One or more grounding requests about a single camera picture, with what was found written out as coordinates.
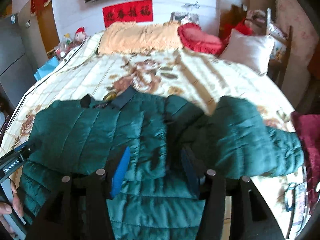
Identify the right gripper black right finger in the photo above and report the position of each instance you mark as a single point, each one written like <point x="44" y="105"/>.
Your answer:
<point x="195" y="172"/>

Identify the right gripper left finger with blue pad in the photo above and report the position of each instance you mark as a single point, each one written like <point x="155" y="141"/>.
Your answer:
<point x="116" y="168"/>

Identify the dark green quilted puffer jacket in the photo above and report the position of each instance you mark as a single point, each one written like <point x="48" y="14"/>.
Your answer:
<point x="78" y="136"/>

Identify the grey refrigerator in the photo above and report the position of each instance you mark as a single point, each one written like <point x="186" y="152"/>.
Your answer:
<point x="17" y="74"/>

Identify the floral cream bed quilt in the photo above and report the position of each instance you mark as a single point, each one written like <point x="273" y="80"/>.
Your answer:
<point x="199" y="78"/>

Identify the blue paper bag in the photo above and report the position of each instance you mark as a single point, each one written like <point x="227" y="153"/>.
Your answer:
<point x="47" y="68"/>

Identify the dark red velvet cloth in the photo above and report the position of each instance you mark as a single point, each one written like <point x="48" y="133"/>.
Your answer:
<point x="308" y="130"/>

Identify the peach ruffled pillow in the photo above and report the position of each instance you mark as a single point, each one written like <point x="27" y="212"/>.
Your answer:
<point x="132" y="38"/>

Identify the pink pig plush toy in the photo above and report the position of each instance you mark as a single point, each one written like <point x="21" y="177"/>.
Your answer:
<point x="80" y="36"/>

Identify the white satin pillow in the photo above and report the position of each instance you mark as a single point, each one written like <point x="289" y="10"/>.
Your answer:
<point x="251" y="51"/>

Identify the red heart-shaped cushion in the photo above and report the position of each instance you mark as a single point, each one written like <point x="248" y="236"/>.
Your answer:
<point x="193" y="38"/>

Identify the red Chinese new year banner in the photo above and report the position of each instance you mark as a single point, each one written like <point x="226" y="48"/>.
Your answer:
<point x="136" y="11"/>

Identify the framed photo behind pillows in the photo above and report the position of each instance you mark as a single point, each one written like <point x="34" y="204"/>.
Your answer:
<point x="184" y="17"/>

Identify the wooden chair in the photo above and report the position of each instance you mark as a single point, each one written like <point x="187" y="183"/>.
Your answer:
<point x="261" y="23"/>

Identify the smartphone with teal lanyard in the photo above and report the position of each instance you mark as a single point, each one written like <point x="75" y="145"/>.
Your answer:
<point x="296" y="203"/>

